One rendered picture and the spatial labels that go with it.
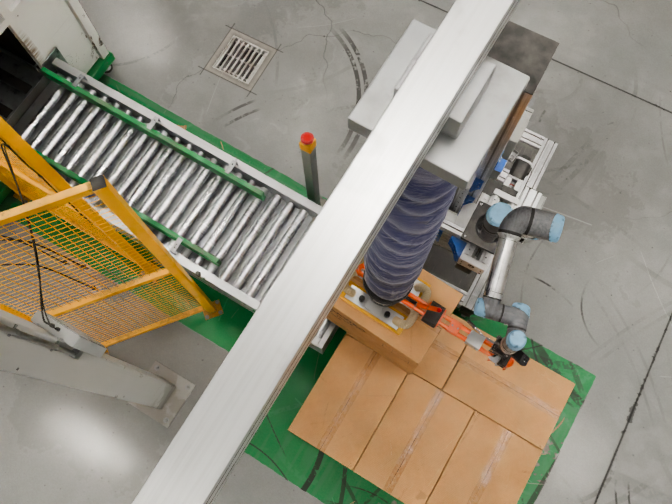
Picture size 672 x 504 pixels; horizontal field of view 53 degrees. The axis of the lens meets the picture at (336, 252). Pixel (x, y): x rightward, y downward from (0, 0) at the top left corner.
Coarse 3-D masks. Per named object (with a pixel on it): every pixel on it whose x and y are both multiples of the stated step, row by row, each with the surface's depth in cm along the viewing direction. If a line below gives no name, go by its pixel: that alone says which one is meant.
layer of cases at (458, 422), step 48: (336, 384) 360; (384, 384) 360; (432, 384) 360; (480, 384) 360; (528, 384) 359; (336, 432) 353; (384, 432) 353; (432, 432) 353; (480, 432) 352; (528, 432) 352; (384, 480) 346; (432, 480) 346; (480, 480) 346
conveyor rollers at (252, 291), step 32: (32, 128) 406; (64, 128) 405; (96, 128) 404; (128, 128) 405; (96, 160) 401; (128, 160) 399; (160, 160) 398; (160, 192) 394; (192, 192) 392; (224, 192) 392; (192, 224) 389; (224, 224) 386; (256, 224) 386; (224, 256) 382; (256, 256) 381; (288, 256) 382; (256, 288) 376
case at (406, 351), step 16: (432, 288) 321; (448, 288) 321; (336, 304) 319; (400, 304) 318; (448, 304) 318; (336, 320) 344; (352, 320) 318; (368, 320) 316; (416, 320) 316; (368, 336) 327; (384, 336) 314; (400, 336) 314; (416, 336) 314; (432, 336) 314; (384, 352) 338; (400, 352) 312; (416, 352) 312; (400, 368) 349
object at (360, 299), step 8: (360, 288) 319; (344, 296) 318; (360, 296) 315; (368, 296) 317; (352, 304) 317; (360, 304) 316; (368, 312) 316; (384, 312) 315; (392, 312) 315; (400, 312) 316; (376, 320) 314; (384, 320) 314; (392, 328) 313; (400, 328) 313
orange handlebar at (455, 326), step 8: (360, 264) 310; (360, 272) 309; (408, 296) 306; (416, 296) 306; (408, 304) 304; (448, 320) 303; (456, 320) 302; (448, 328) 301; (456, 328) 301; (464, 328) 301; (456, 336) 301; (464, 336) 300; (488, 344) 299; (488, 352) 298; (512, 360) 297
